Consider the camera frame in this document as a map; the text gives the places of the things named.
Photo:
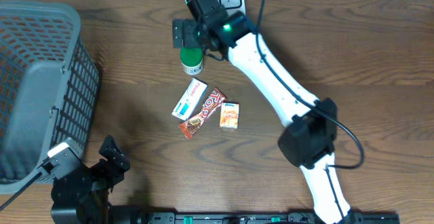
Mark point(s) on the grey plastic basket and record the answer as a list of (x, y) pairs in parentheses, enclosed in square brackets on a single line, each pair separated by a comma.
[(49, 87)]

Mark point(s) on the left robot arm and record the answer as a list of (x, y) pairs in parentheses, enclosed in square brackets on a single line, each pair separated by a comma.
[(81, 193)]

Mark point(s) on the red Top candy wrapper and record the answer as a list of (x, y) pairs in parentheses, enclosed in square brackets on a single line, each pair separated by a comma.
[(193, 124)]

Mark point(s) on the white Panadol box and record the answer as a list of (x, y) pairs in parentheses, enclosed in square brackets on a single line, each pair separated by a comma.
[(189, 100)]

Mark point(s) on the green lid jar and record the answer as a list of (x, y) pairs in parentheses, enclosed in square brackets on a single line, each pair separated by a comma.
[(192, 60)]

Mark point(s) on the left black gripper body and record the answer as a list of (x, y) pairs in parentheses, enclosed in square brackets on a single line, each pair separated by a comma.
[(103, 176)]

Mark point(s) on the orange tissue pack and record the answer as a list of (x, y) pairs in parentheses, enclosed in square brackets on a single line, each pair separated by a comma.
[(229, 115)]

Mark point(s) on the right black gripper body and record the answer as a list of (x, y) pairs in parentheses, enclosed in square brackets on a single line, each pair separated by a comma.
[(202, 22)]

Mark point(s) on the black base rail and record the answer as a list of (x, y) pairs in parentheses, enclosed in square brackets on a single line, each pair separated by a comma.
[(264, 218)]

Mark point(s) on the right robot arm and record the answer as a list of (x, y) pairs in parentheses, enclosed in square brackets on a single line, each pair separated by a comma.
[(310, 124)]

